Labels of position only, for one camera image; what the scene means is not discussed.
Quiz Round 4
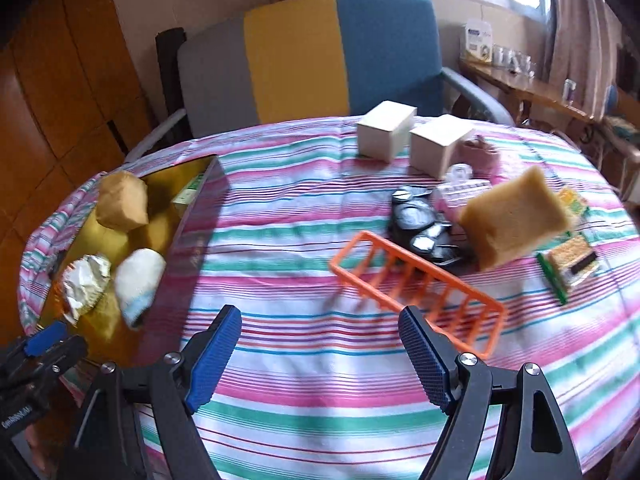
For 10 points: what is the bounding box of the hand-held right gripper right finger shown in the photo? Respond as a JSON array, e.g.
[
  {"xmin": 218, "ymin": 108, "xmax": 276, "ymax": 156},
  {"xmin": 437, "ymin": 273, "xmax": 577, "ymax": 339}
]
[{"xmin": 398, "ymin": 305, "xmax": 586, "ymax": 480}]

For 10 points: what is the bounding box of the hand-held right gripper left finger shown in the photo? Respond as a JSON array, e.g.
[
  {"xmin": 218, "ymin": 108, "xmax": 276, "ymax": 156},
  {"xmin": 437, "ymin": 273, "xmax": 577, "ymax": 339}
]
[{"xmin": 60, "ymin": 304, "xmax": 243, "ymax": 480}]

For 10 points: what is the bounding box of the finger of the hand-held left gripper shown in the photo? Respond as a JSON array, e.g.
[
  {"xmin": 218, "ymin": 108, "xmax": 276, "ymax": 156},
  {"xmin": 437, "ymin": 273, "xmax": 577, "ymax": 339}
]
[
  {"xmin": 0, "ymin": 321, "xmax": 69, "ymax": 367},
  {"xmin": 15, "ymin": 335, "xmax": 90, "ymax": 387}
]

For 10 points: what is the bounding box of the orange plastic rack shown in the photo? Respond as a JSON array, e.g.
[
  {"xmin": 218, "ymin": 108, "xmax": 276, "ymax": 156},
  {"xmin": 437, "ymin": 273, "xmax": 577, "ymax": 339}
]
[{"xmin": 329, "ymin": 230, "xmax": 507, "ymax": 359}]

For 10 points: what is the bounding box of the gold box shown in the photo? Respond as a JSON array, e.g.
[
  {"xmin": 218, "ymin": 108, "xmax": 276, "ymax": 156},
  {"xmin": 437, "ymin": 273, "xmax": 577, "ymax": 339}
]
[{"xmin": 37, "ymin": 155, "xmax": 231, "ymax": 361}]

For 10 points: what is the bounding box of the yellow sponge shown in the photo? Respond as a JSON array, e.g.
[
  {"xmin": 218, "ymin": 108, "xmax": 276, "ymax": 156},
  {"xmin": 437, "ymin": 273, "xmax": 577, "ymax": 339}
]
[
  {"xmin": 95, "ymin": 170, "xmax": 150, "ymax": 233},
  {"xmin": 459, "ymin": 165, "xmax": 581, "ymax": 272}
]

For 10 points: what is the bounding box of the long cracker packet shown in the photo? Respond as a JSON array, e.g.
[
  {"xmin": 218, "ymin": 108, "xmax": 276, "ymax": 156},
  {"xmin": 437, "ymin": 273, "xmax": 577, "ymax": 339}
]
[{"xmin": 537, "ymin": 235, "xmax": 599, "ymax": 307}]

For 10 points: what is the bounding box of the silver foil packet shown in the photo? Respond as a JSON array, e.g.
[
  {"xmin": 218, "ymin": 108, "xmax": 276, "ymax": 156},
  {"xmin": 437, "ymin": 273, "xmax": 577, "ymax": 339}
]
[{"xmin": 60, "ymin": 254, "xmax": 112, "ymax": 323}]

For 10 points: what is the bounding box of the white sock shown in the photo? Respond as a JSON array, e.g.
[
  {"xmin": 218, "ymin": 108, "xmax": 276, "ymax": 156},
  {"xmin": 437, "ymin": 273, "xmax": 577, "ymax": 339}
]
[{"xmin": 114, "ymin": 248, "xmax": 167, "ymax": 331}]

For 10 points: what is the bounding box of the green white small carton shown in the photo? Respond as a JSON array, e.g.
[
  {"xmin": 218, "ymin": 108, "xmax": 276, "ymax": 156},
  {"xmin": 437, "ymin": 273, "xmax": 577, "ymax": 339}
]
[{"xmin": 171, "ymin": 170, "xmax": 211, "ymax": 211}]

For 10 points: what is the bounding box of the striped tablecloth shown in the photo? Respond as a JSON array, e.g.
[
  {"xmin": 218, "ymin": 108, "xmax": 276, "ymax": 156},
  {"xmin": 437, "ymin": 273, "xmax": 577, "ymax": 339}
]
[{"xmin": 17, "ymin": 115, "xmax": 640, "ymax": 480}]

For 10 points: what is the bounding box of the pink sock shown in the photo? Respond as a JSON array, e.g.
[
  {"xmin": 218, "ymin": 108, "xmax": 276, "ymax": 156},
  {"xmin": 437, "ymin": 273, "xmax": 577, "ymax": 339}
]
[{"xmin": 457, "ymin": 135, "xmax": 501, "ymax": 178}]

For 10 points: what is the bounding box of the white cardboard box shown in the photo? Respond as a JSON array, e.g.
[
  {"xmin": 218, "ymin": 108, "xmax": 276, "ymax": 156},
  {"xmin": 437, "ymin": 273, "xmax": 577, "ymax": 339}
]
[
  {"xmin": 356, "ymin": 101, "xmax": 417, "ymax": 162},
  {"xmin": 409, "ymin": 114, "xmax": 476, "ymax": 180}
]

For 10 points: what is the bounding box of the small green yellow packet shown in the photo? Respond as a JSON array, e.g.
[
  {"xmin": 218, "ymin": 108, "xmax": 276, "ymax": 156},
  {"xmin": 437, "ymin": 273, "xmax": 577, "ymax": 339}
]
[{"xmin": 555, "ymin": 187, "xmax": 591, "ymax": 221}]

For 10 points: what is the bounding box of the black chair back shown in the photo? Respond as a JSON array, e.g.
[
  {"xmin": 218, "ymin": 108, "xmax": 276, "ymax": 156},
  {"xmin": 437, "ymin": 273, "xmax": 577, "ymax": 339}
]
[{"xmin": 156, "ymin": 27, "xmax": 188, "ymax": 126}]

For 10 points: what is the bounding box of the wooden side table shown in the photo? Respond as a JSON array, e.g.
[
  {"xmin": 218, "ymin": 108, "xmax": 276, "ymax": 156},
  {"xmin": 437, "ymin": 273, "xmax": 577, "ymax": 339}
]
[{"xmin": 460, "ymin": 57, "xmax": 596, "ymax": 126}]

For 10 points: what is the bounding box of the cluttered wooden shelf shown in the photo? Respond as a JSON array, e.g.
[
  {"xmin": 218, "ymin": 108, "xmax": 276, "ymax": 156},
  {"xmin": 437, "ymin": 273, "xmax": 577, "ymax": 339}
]
[{"xmin": 595, "ymin": 85, "xmax": 640, "ymax": 196}]

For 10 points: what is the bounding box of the grey yellow blue armchair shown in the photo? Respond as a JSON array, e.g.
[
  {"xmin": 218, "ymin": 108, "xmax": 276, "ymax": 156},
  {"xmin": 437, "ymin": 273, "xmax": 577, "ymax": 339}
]
[{"xmin": 125, "ymin": 0, "xmax": 516, "ymax": 161}]

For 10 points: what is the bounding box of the white printed carton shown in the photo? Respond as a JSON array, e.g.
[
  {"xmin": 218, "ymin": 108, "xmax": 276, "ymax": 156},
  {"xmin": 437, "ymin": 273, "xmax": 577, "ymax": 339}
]
[{"xmin": 460, "ymin": 20, "xmax": 496, "ymax": 63}]

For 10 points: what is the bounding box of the beige curtain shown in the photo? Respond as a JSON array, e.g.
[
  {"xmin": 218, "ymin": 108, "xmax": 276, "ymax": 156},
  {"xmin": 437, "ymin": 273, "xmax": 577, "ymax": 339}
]
[{"xmin": 547, "ymin": 0, "xmax": 626, "ymax": 106}]

